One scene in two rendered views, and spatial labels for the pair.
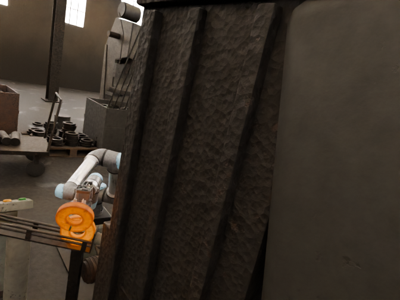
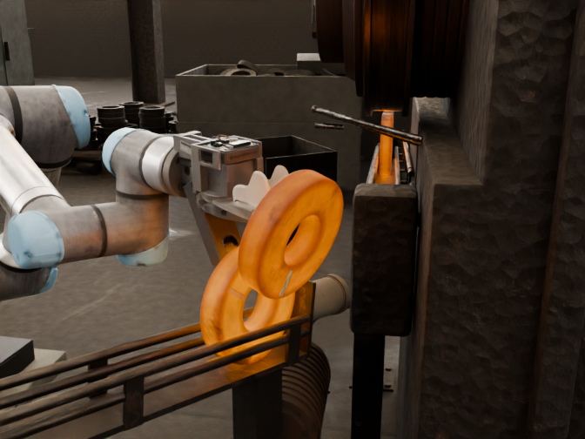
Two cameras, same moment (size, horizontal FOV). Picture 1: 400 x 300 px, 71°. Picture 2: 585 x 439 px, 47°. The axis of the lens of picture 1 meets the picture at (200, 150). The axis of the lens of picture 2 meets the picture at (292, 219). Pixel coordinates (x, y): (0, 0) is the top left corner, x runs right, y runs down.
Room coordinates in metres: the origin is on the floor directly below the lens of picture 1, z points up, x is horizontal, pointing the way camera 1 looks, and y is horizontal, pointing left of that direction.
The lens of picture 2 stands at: (0.53, 0.91, 1.06)
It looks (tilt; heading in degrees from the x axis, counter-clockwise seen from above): 17 degrees down; 323
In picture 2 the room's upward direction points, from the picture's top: straight up
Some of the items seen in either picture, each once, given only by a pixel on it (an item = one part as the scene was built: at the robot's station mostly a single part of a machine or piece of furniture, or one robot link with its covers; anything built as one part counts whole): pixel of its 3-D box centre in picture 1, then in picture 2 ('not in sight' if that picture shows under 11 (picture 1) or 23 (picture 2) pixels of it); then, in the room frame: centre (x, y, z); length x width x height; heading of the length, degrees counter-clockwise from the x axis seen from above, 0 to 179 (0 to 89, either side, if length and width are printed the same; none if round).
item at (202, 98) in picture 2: not in sight; (275, 127); (3.83, -1.46, 0.39); 1.03 x 0.83 x 0.79; 48
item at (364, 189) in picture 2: not in sight; (385, 260); (1.24, 0.18, 0.68); 0.11 x 0.08 x 0.24; 44
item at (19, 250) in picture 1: (17, 266); not in sight; (1.38, 0.88, 0.26); 0.12 x 0.12 x 0.52
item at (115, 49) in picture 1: (130, 68); not in sight; (6.91, 2.04, 1.42); 1.43 x 1.22 x 2.85; 49
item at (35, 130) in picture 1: (68, 136); not in sight; (4.33, 2.10, 0.22); 1.20 x 0.81 x 0.44; 129
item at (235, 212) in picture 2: not in sight; (232, 206); (1.18, 0.51, 0.84); 0.09 x 0.05 x 0.02; 9
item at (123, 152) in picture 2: (93, 182); (142, 159); (1.40, 0.52, 0.86); 0.11 x 0.08 x 0.09; 9
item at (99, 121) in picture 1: (127, 127); not in sight; (4.92, 1.35, 0.43); 1.23 x 0.93 x 0.87; 132
